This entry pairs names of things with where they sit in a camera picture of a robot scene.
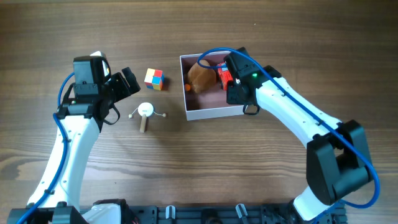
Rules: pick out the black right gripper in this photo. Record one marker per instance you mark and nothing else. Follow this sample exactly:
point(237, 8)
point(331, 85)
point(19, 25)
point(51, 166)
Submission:
point(232, 79)

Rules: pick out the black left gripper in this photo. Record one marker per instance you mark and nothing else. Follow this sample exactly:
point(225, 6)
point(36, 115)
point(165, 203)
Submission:
point(124, 91)

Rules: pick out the colourful two-by-two puzzle cube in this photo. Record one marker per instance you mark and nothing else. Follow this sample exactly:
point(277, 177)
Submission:
point(154, 79)

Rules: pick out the red toy fire truck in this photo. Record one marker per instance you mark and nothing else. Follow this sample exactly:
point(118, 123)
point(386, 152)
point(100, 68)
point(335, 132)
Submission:
point(224, 75)

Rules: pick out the white wooden rattle drum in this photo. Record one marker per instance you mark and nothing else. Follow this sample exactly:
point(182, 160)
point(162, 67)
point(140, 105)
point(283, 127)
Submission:
point(145, 110)

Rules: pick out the white cardboard box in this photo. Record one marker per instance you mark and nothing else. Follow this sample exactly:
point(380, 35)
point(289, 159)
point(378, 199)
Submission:
point(209, 104)

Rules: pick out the brown plush toy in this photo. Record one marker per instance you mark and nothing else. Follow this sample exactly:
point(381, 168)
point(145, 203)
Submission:
point(199, 79)

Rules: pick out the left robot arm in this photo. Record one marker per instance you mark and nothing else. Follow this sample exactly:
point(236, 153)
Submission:
point(81, 113)

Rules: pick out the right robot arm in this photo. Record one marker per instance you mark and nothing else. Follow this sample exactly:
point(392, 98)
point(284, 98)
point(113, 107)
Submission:
point(338, 161)

